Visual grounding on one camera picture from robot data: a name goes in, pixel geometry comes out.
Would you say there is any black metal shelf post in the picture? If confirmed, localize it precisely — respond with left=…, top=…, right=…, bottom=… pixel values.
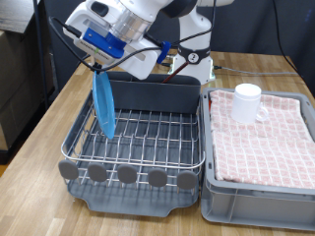
left=31, top=0, right=60, bottom=111

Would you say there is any metal wire dish rack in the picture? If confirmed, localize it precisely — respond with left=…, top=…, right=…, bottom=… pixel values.
left=58, top=87, right=207, bottom=195

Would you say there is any grey cable on table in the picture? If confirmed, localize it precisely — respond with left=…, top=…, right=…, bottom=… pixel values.
left=213, top=65, right=298, bottom=77

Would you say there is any pink checkered dish towel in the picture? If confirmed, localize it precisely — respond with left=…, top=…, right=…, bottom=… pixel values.
left=209, top=88, right=315, bottom=191

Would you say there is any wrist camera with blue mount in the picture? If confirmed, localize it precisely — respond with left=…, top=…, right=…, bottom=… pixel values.
left=72, top=27, right=127, bottom=61

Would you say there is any white plastic mug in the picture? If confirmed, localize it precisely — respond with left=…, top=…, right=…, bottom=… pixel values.
left=230, top=83, right=270, bottom=125

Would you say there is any dish drying rack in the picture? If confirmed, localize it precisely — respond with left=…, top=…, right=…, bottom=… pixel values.
left=63, top=88, right=202, bottom=218

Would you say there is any dark grey cutlery holder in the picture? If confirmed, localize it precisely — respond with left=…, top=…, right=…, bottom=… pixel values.
left=106, top=71, right=202, bottom=115

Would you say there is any black hanging cable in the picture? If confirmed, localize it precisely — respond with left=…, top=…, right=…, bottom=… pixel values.
left=271, top=0, right=301, bottom=76

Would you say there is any wooden shelf board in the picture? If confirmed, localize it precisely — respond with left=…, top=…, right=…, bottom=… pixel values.
left=0, top=0, right=42, bottom=34

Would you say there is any grey plastic crate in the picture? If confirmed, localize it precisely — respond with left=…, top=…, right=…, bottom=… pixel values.
left=200, top=87, right=315, bottom=232

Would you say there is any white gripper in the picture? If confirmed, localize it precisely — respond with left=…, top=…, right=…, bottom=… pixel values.
left=63, top=19, right=157, bottom=81

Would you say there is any blue cable clip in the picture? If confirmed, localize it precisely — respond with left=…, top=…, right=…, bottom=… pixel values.
left=157, top=40, right=172, bottom=65

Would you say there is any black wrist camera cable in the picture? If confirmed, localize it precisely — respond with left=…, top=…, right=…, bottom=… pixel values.
left=48, top=0, right=219, bottom=74

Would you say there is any brown wooden spoon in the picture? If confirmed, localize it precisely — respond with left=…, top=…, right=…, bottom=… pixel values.
left=160, top=60, right=191, bottom=85

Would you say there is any blue plastic plate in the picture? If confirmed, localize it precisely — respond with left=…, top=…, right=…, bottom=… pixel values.
left=92, top=70, right=117, bottom=141

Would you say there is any black cable on table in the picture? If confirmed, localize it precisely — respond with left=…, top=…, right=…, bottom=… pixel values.
left=77, top=53, right=180, bottom=69

